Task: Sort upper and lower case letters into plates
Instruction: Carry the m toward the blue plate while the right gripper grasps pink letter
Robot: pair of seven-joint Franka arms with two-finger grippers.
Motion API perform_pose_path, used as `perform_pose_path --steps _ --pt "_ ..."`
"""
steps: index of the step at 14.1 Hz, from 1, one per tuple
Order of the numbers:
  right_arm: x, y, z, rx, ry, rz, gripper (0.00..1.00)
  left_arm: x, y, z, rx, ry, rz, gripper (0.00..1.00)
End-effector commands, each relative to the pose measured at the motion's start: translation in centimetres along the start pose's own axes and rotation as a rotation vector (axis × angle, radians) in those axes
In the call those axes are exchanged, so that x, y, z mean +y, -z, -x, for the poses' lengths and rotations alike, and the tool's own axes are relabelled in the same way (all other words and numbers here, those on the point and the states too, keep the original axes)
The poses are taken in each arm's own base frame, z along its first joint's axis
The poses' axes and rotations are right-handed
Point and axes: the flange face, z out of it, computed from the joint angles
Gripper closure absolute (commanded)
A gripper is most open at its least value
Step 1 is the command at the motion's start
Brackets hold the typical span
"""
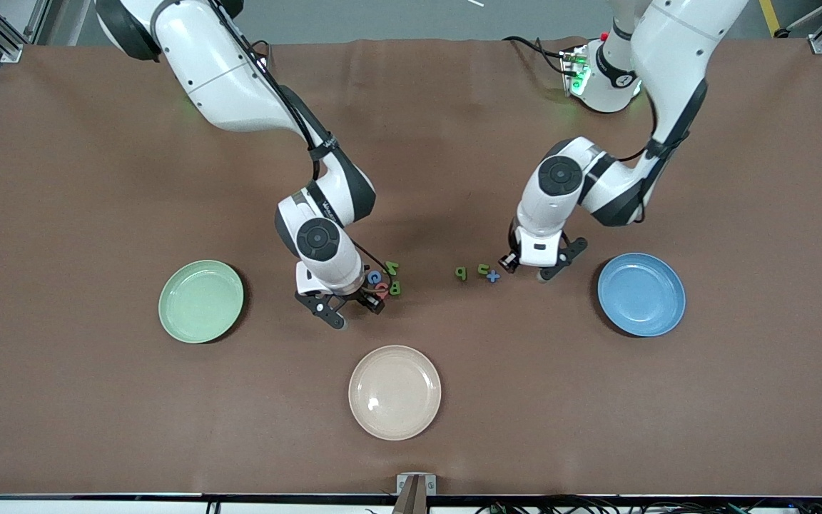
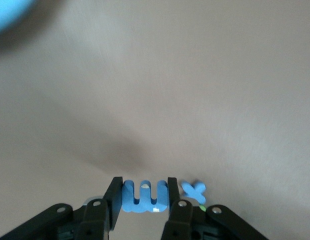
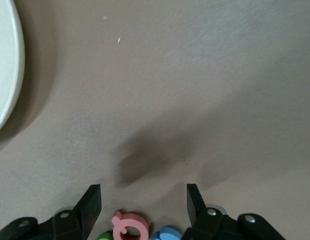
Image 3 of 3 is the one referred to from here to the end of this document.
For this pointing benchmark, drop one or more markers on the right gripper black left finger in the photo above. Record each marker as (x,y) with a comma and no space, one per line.
(90,207)

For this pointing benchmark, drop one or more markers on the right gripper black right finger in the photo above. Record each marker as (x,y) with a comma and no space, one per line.
(197,212)

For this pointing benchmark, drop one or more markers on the green letter B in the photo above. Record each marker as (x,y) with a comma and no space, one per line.
(105,236)

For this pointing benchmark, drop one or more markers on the blue letter G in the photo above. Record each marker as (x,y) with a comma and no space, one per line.
(167,233)

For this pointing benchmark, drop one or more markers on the pink letter Q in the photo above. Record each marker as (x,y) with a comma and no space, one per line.
(135,220)

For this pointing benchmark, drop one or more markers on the beige plate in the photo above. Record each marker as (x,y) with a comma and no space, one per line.
(5,62)

